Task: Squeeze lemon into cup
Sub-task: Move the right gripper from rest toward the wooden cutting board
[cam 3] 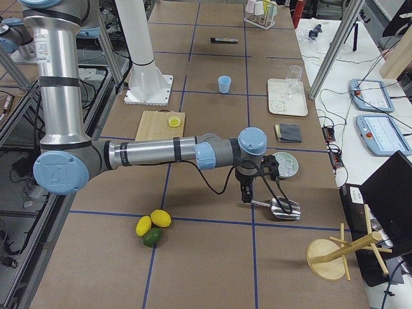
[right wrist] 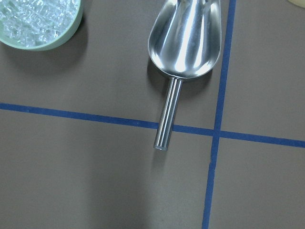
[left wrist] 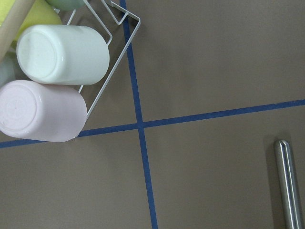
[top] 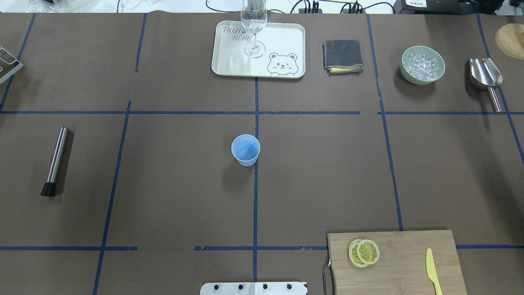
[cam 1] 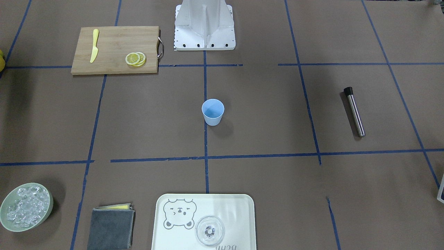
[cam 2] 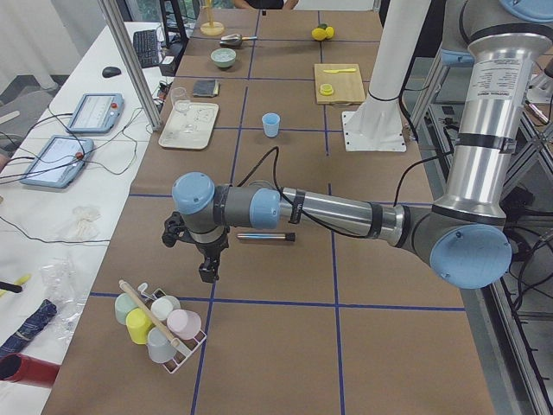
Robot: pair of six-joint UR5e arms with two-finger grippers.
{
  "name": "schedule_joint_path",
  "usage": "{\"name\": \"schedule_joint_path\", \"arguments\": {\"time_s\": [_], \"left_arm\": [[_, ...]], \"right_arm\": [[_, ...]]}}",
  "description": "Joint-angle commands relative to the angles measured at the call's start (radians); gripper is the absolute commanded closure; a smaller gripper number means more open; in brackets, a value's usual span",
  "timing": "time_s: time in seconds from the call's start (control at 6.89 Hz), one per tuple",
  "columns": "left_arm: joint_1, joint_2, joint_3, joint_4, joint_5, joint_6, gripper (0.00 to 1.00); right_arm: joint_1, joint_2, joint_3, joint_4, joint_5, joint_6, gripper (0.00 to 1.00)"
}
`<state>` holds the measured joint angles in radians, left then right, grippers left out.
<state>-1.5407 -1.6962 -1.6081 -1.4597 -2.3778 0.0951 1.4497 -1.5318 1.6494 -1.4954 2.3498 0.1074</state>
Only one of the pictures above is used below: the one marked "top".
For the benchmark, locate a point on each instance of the lemon slice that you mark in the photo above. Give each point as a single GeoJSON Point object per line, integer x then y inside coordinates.
{"type": "Point", "coordinates": [367, 251]}
{"type": "Point", "coordinates": [353, 256]}

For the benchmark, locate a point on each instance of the steel muddler black tip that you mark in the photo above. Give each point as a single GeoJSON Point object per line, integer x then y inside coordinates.
{"type": "Point", "coordinates": [49, 188]}

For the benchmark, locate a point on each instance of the blue paper cup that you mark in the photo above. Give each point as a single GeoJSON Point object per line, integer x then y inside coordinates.
{"type": "Point", "coordinates": [246, 149]}

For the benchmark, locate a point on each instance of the wooden cup tree stand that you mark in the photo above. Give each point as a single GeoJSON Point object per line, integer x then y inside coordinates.
{"type": "Point", "coordinates": [510, 40]}

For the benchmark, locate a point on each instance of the cream bear serving tray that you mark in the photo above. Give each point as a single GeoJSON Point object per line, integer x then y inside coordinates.
{"type": "Point", "coordinates": [284, 55]}

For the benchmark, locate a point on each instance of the folded grey yellow cloth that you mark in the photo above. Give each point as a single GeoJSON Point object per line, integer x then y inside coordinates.
{"type": "Point", "coordinates": [342, 56]}

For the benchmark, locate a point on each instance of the clear wine glass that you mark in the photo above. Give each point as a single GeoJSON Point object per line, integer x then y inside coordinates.
{"type": "Point", "coordinates": [254, 20]}

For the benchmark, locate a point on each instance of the green bowl of ice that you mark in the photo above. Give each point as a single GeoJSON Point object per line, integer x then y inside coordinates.
{"type": "Point", "coordinates": [421, 65]}

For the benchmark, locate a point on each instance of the wooden cutting board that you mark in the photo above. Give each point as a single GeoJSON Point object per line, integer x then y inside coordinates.
{"type": "Point", "coordinates": [401, 267]}

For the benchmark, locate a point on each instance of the yellow plastic knife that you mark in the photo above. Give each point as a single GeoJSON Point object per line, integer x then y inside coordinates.
{"type": "Point", "coordinates": [431, 271]}

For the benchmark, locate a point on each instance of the steel ice scoop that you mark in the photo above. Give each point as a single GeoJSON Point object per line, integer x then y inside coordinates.
{"type": "Point", "coordinates": [485, 76]}

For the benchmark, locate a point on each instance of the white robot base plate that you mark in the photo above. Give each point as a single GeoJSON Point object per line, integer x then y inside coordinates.
{"type": "Point", "coordinates": [255, 288]}

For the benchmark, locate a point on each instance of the white wire cup rack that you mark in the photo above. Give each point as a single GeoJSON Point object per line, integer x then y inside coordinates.
{"type": "Point", "coordinates": [9, 65]}

